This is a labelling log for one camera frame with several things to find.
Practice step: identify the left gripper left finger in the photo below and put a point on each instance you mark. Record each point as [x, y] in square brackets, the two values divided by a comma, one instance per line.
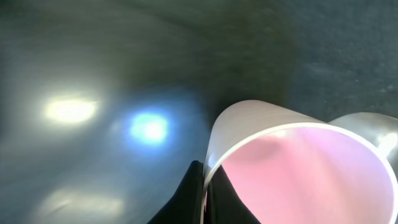
[186, 199]

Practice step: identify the pink cup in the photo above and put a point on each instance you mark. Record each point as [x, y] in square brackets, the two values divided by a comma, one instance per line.
[311, 174]

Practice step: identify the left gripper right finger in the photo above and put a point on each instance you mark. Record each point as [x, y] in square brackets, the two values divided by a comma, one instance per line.
[224, 202]

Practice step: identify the white cup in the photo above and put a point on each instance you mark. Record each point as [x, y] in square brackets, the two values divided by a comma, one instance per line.
[360, 124]

